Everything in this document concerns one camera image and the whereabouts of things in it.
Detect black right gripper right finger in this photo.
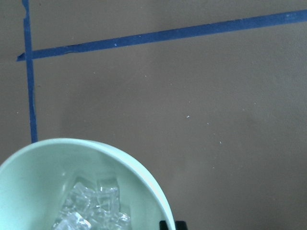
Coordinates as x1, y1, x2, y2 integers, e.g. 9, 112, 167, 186
175, 220, 188, 230

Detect light green bowl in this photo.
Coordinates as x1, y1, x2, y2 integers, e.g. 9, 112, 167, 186
0, 138, 175, 230

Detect ice cubes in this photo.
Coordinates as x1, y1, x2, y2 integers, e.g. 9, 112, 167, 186
52, 172, 131, 230

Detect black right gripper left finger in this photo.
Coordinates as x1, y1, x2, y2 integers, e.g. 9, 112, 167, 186
159, 220, 168, 230

